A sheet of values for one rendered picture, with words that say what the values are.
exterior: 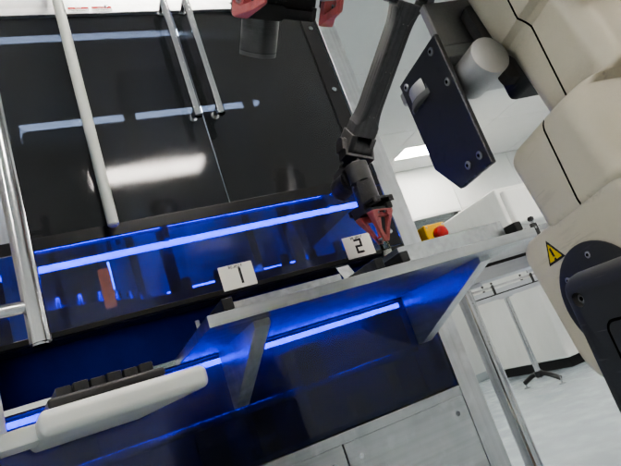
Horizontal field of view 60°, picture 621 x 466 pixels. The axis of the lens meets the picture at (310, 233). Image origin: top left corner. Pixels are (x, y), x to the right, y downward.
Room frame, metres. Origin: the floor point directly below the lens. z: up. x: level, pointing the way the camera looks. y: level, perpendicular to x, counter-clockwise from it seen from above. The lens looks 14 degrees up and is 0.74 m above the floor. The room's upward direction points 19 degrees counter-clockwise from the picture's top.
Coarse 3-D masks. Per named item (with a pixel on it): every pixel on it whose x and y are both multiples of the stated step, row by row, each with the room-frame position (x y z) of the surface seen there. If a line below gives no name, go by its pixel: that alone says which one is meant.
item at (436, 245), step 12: (480, 228) 1.08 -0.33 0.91; (492, 228) 1.10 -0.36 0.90; (432, 240) 1.04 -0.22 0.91; (444, 240) 1.05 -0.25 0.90; (456, 240) 1.06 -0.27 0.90; (468, 240) 1.07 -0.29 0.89; (480, 240) 1.08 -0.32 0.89; (396, 252) 1.01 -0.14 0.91; (408, 252) 1.01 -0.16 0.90; (420, 252) 1.02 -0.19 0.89; (432, 252) 1.03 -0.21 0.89
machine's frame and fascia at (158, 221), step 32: (0, 0) 1.09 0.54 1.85; (32, 0) 1.12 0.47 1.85; (64, 0) 1.15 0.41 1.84; (96, 0) 1.19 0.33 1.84; (128, 0) 1.22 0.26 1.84; (192, 0) 1.30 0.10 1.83; (224, 0) 1.33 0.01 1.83; (288, 192) 1.33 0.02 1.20; (320, 192) 1.37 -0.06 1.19; (0, 224) 1.05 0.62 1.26; (128, 224) 1.16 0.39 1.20; (160, 224) 1.19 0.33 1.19; (0, 256) 1.05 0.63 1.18; (128, 320) 1.15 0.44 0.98; (0, 352) 1.04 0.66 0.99
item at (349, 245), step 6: (360, 234) 1.40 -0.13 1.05; (366, 234) 1.41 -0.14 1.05; (342, 240) 1.37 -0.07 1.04; (348, 240) 1.38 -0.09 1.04; (366, 240) 1.40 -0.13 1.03; (348, 246) 1.38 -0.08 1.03; (354, 246) 1.39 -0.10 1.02; (366, 246) 1.40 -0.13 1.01; (372, 246) 1.41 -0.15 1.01; (348, 252) 1.38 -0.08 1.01; (354, 252) 1.38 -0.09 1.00; (366, 252) 1.40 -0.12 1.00; (372, 252) 1.40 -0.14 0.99; (348, 258) 1.37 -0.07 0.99; (354, 258) 1.38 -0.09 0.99
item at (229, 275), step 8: (232, 264) 1.25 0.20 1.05; (240, 264) 1.25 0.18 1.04; (248, 264) 1.26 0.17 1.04; (224, 272) 1.24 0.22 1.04; (232, 272) 1.24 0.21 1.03; (248, 272) 1.26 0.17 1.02; (224, 280) 1.23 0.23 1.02; (232, 280) 1.24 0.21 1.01; (240, 280) 1.25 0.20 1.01; (248, 280) 1.26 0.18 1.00; (256, 280) 1.26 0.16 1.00; (224, 288) 1.23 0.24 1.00; (232, 288) 1.24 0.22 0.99
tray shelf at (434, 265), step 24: (504, 240) 1.07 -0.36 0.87; (408, 264) 0.97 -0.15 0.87; (432, 264) 0.99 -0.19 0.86; (456, 264) 1.12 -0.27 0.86; (312, 288) 0.89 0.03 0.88; (336, 288) 0.91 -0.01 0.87; (360, 288) 0.97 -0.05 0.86; (384, 288) 1.11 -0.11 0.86; (408, 288) 1.28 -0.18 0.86; (240, 312) 0.83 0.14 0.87; (264, 312) 0.85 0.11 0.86; (288, 312) 0.94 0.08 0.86; (312, 312) 1.07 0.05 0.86; (336, 312) 1.24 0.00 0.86; (192, 336) 0.96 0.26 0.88; (216, 336) 0.93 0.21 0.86; (192, 360) 1.19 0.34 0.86
